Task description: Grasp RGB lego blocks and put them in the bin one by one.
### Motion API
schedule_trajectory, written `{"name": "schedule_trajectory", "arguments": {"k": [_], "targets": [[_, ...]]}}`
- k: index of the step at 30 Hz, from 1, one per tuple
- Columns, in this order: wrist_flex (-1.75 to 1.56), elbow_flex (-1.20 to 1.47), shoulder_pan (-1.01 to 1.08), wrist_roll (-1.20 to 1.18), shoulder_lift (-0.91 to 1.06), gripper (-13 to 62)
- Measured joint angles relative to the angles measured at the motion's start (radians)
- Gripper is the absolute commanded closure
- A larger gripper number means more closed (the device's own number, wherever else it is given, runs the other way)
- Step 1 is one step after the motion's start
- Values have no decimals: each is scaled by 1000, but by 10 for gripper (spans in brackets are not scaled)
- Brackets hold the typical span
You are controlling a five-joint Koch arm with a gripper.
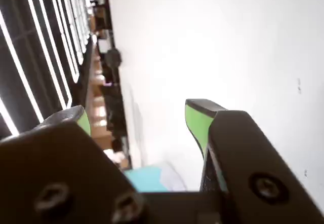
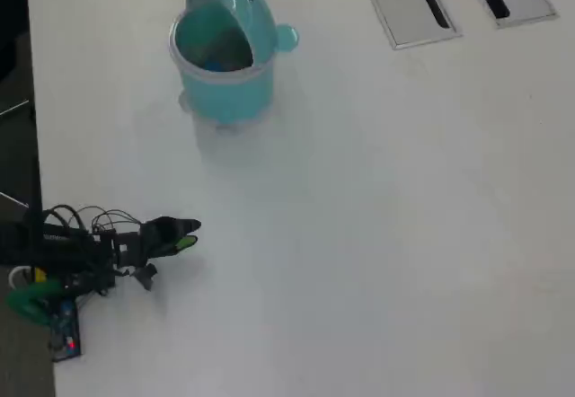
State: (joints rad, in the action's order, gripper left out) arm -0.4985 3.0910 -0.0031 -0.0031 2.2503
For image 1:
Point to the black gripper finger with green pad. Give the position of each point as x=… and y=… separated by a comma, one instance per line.
x=63, y=173
x=253, y=158

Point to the teal whale-shaped bin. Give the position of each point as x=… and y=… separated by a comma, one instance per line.
x=146, y=179

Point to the dark office desk row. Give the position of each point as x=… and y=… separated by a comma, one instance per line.
x=116, y=112

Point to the black office chair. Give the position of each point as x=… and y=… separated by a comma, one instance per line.
x=113, y=59

